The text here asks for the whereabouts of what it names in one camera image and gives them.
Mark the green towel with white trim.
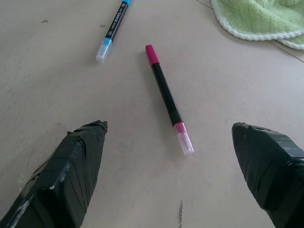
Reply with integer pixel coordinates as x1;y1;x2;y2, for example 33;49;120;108
210;0;304;51

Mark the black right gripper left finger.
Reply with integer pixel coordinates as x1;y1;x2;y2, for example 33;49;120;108
0;120;108;228

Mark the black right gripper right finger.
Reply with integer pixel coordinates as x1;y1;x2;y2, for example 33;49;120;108
231;122;304;228

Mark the pink and black marker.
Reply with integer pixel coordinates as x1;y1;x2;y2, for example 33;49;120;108
145;44;194;156

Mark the blue and black marker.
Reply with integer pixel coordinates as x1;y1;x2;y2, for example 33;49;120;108
95;0;133;63

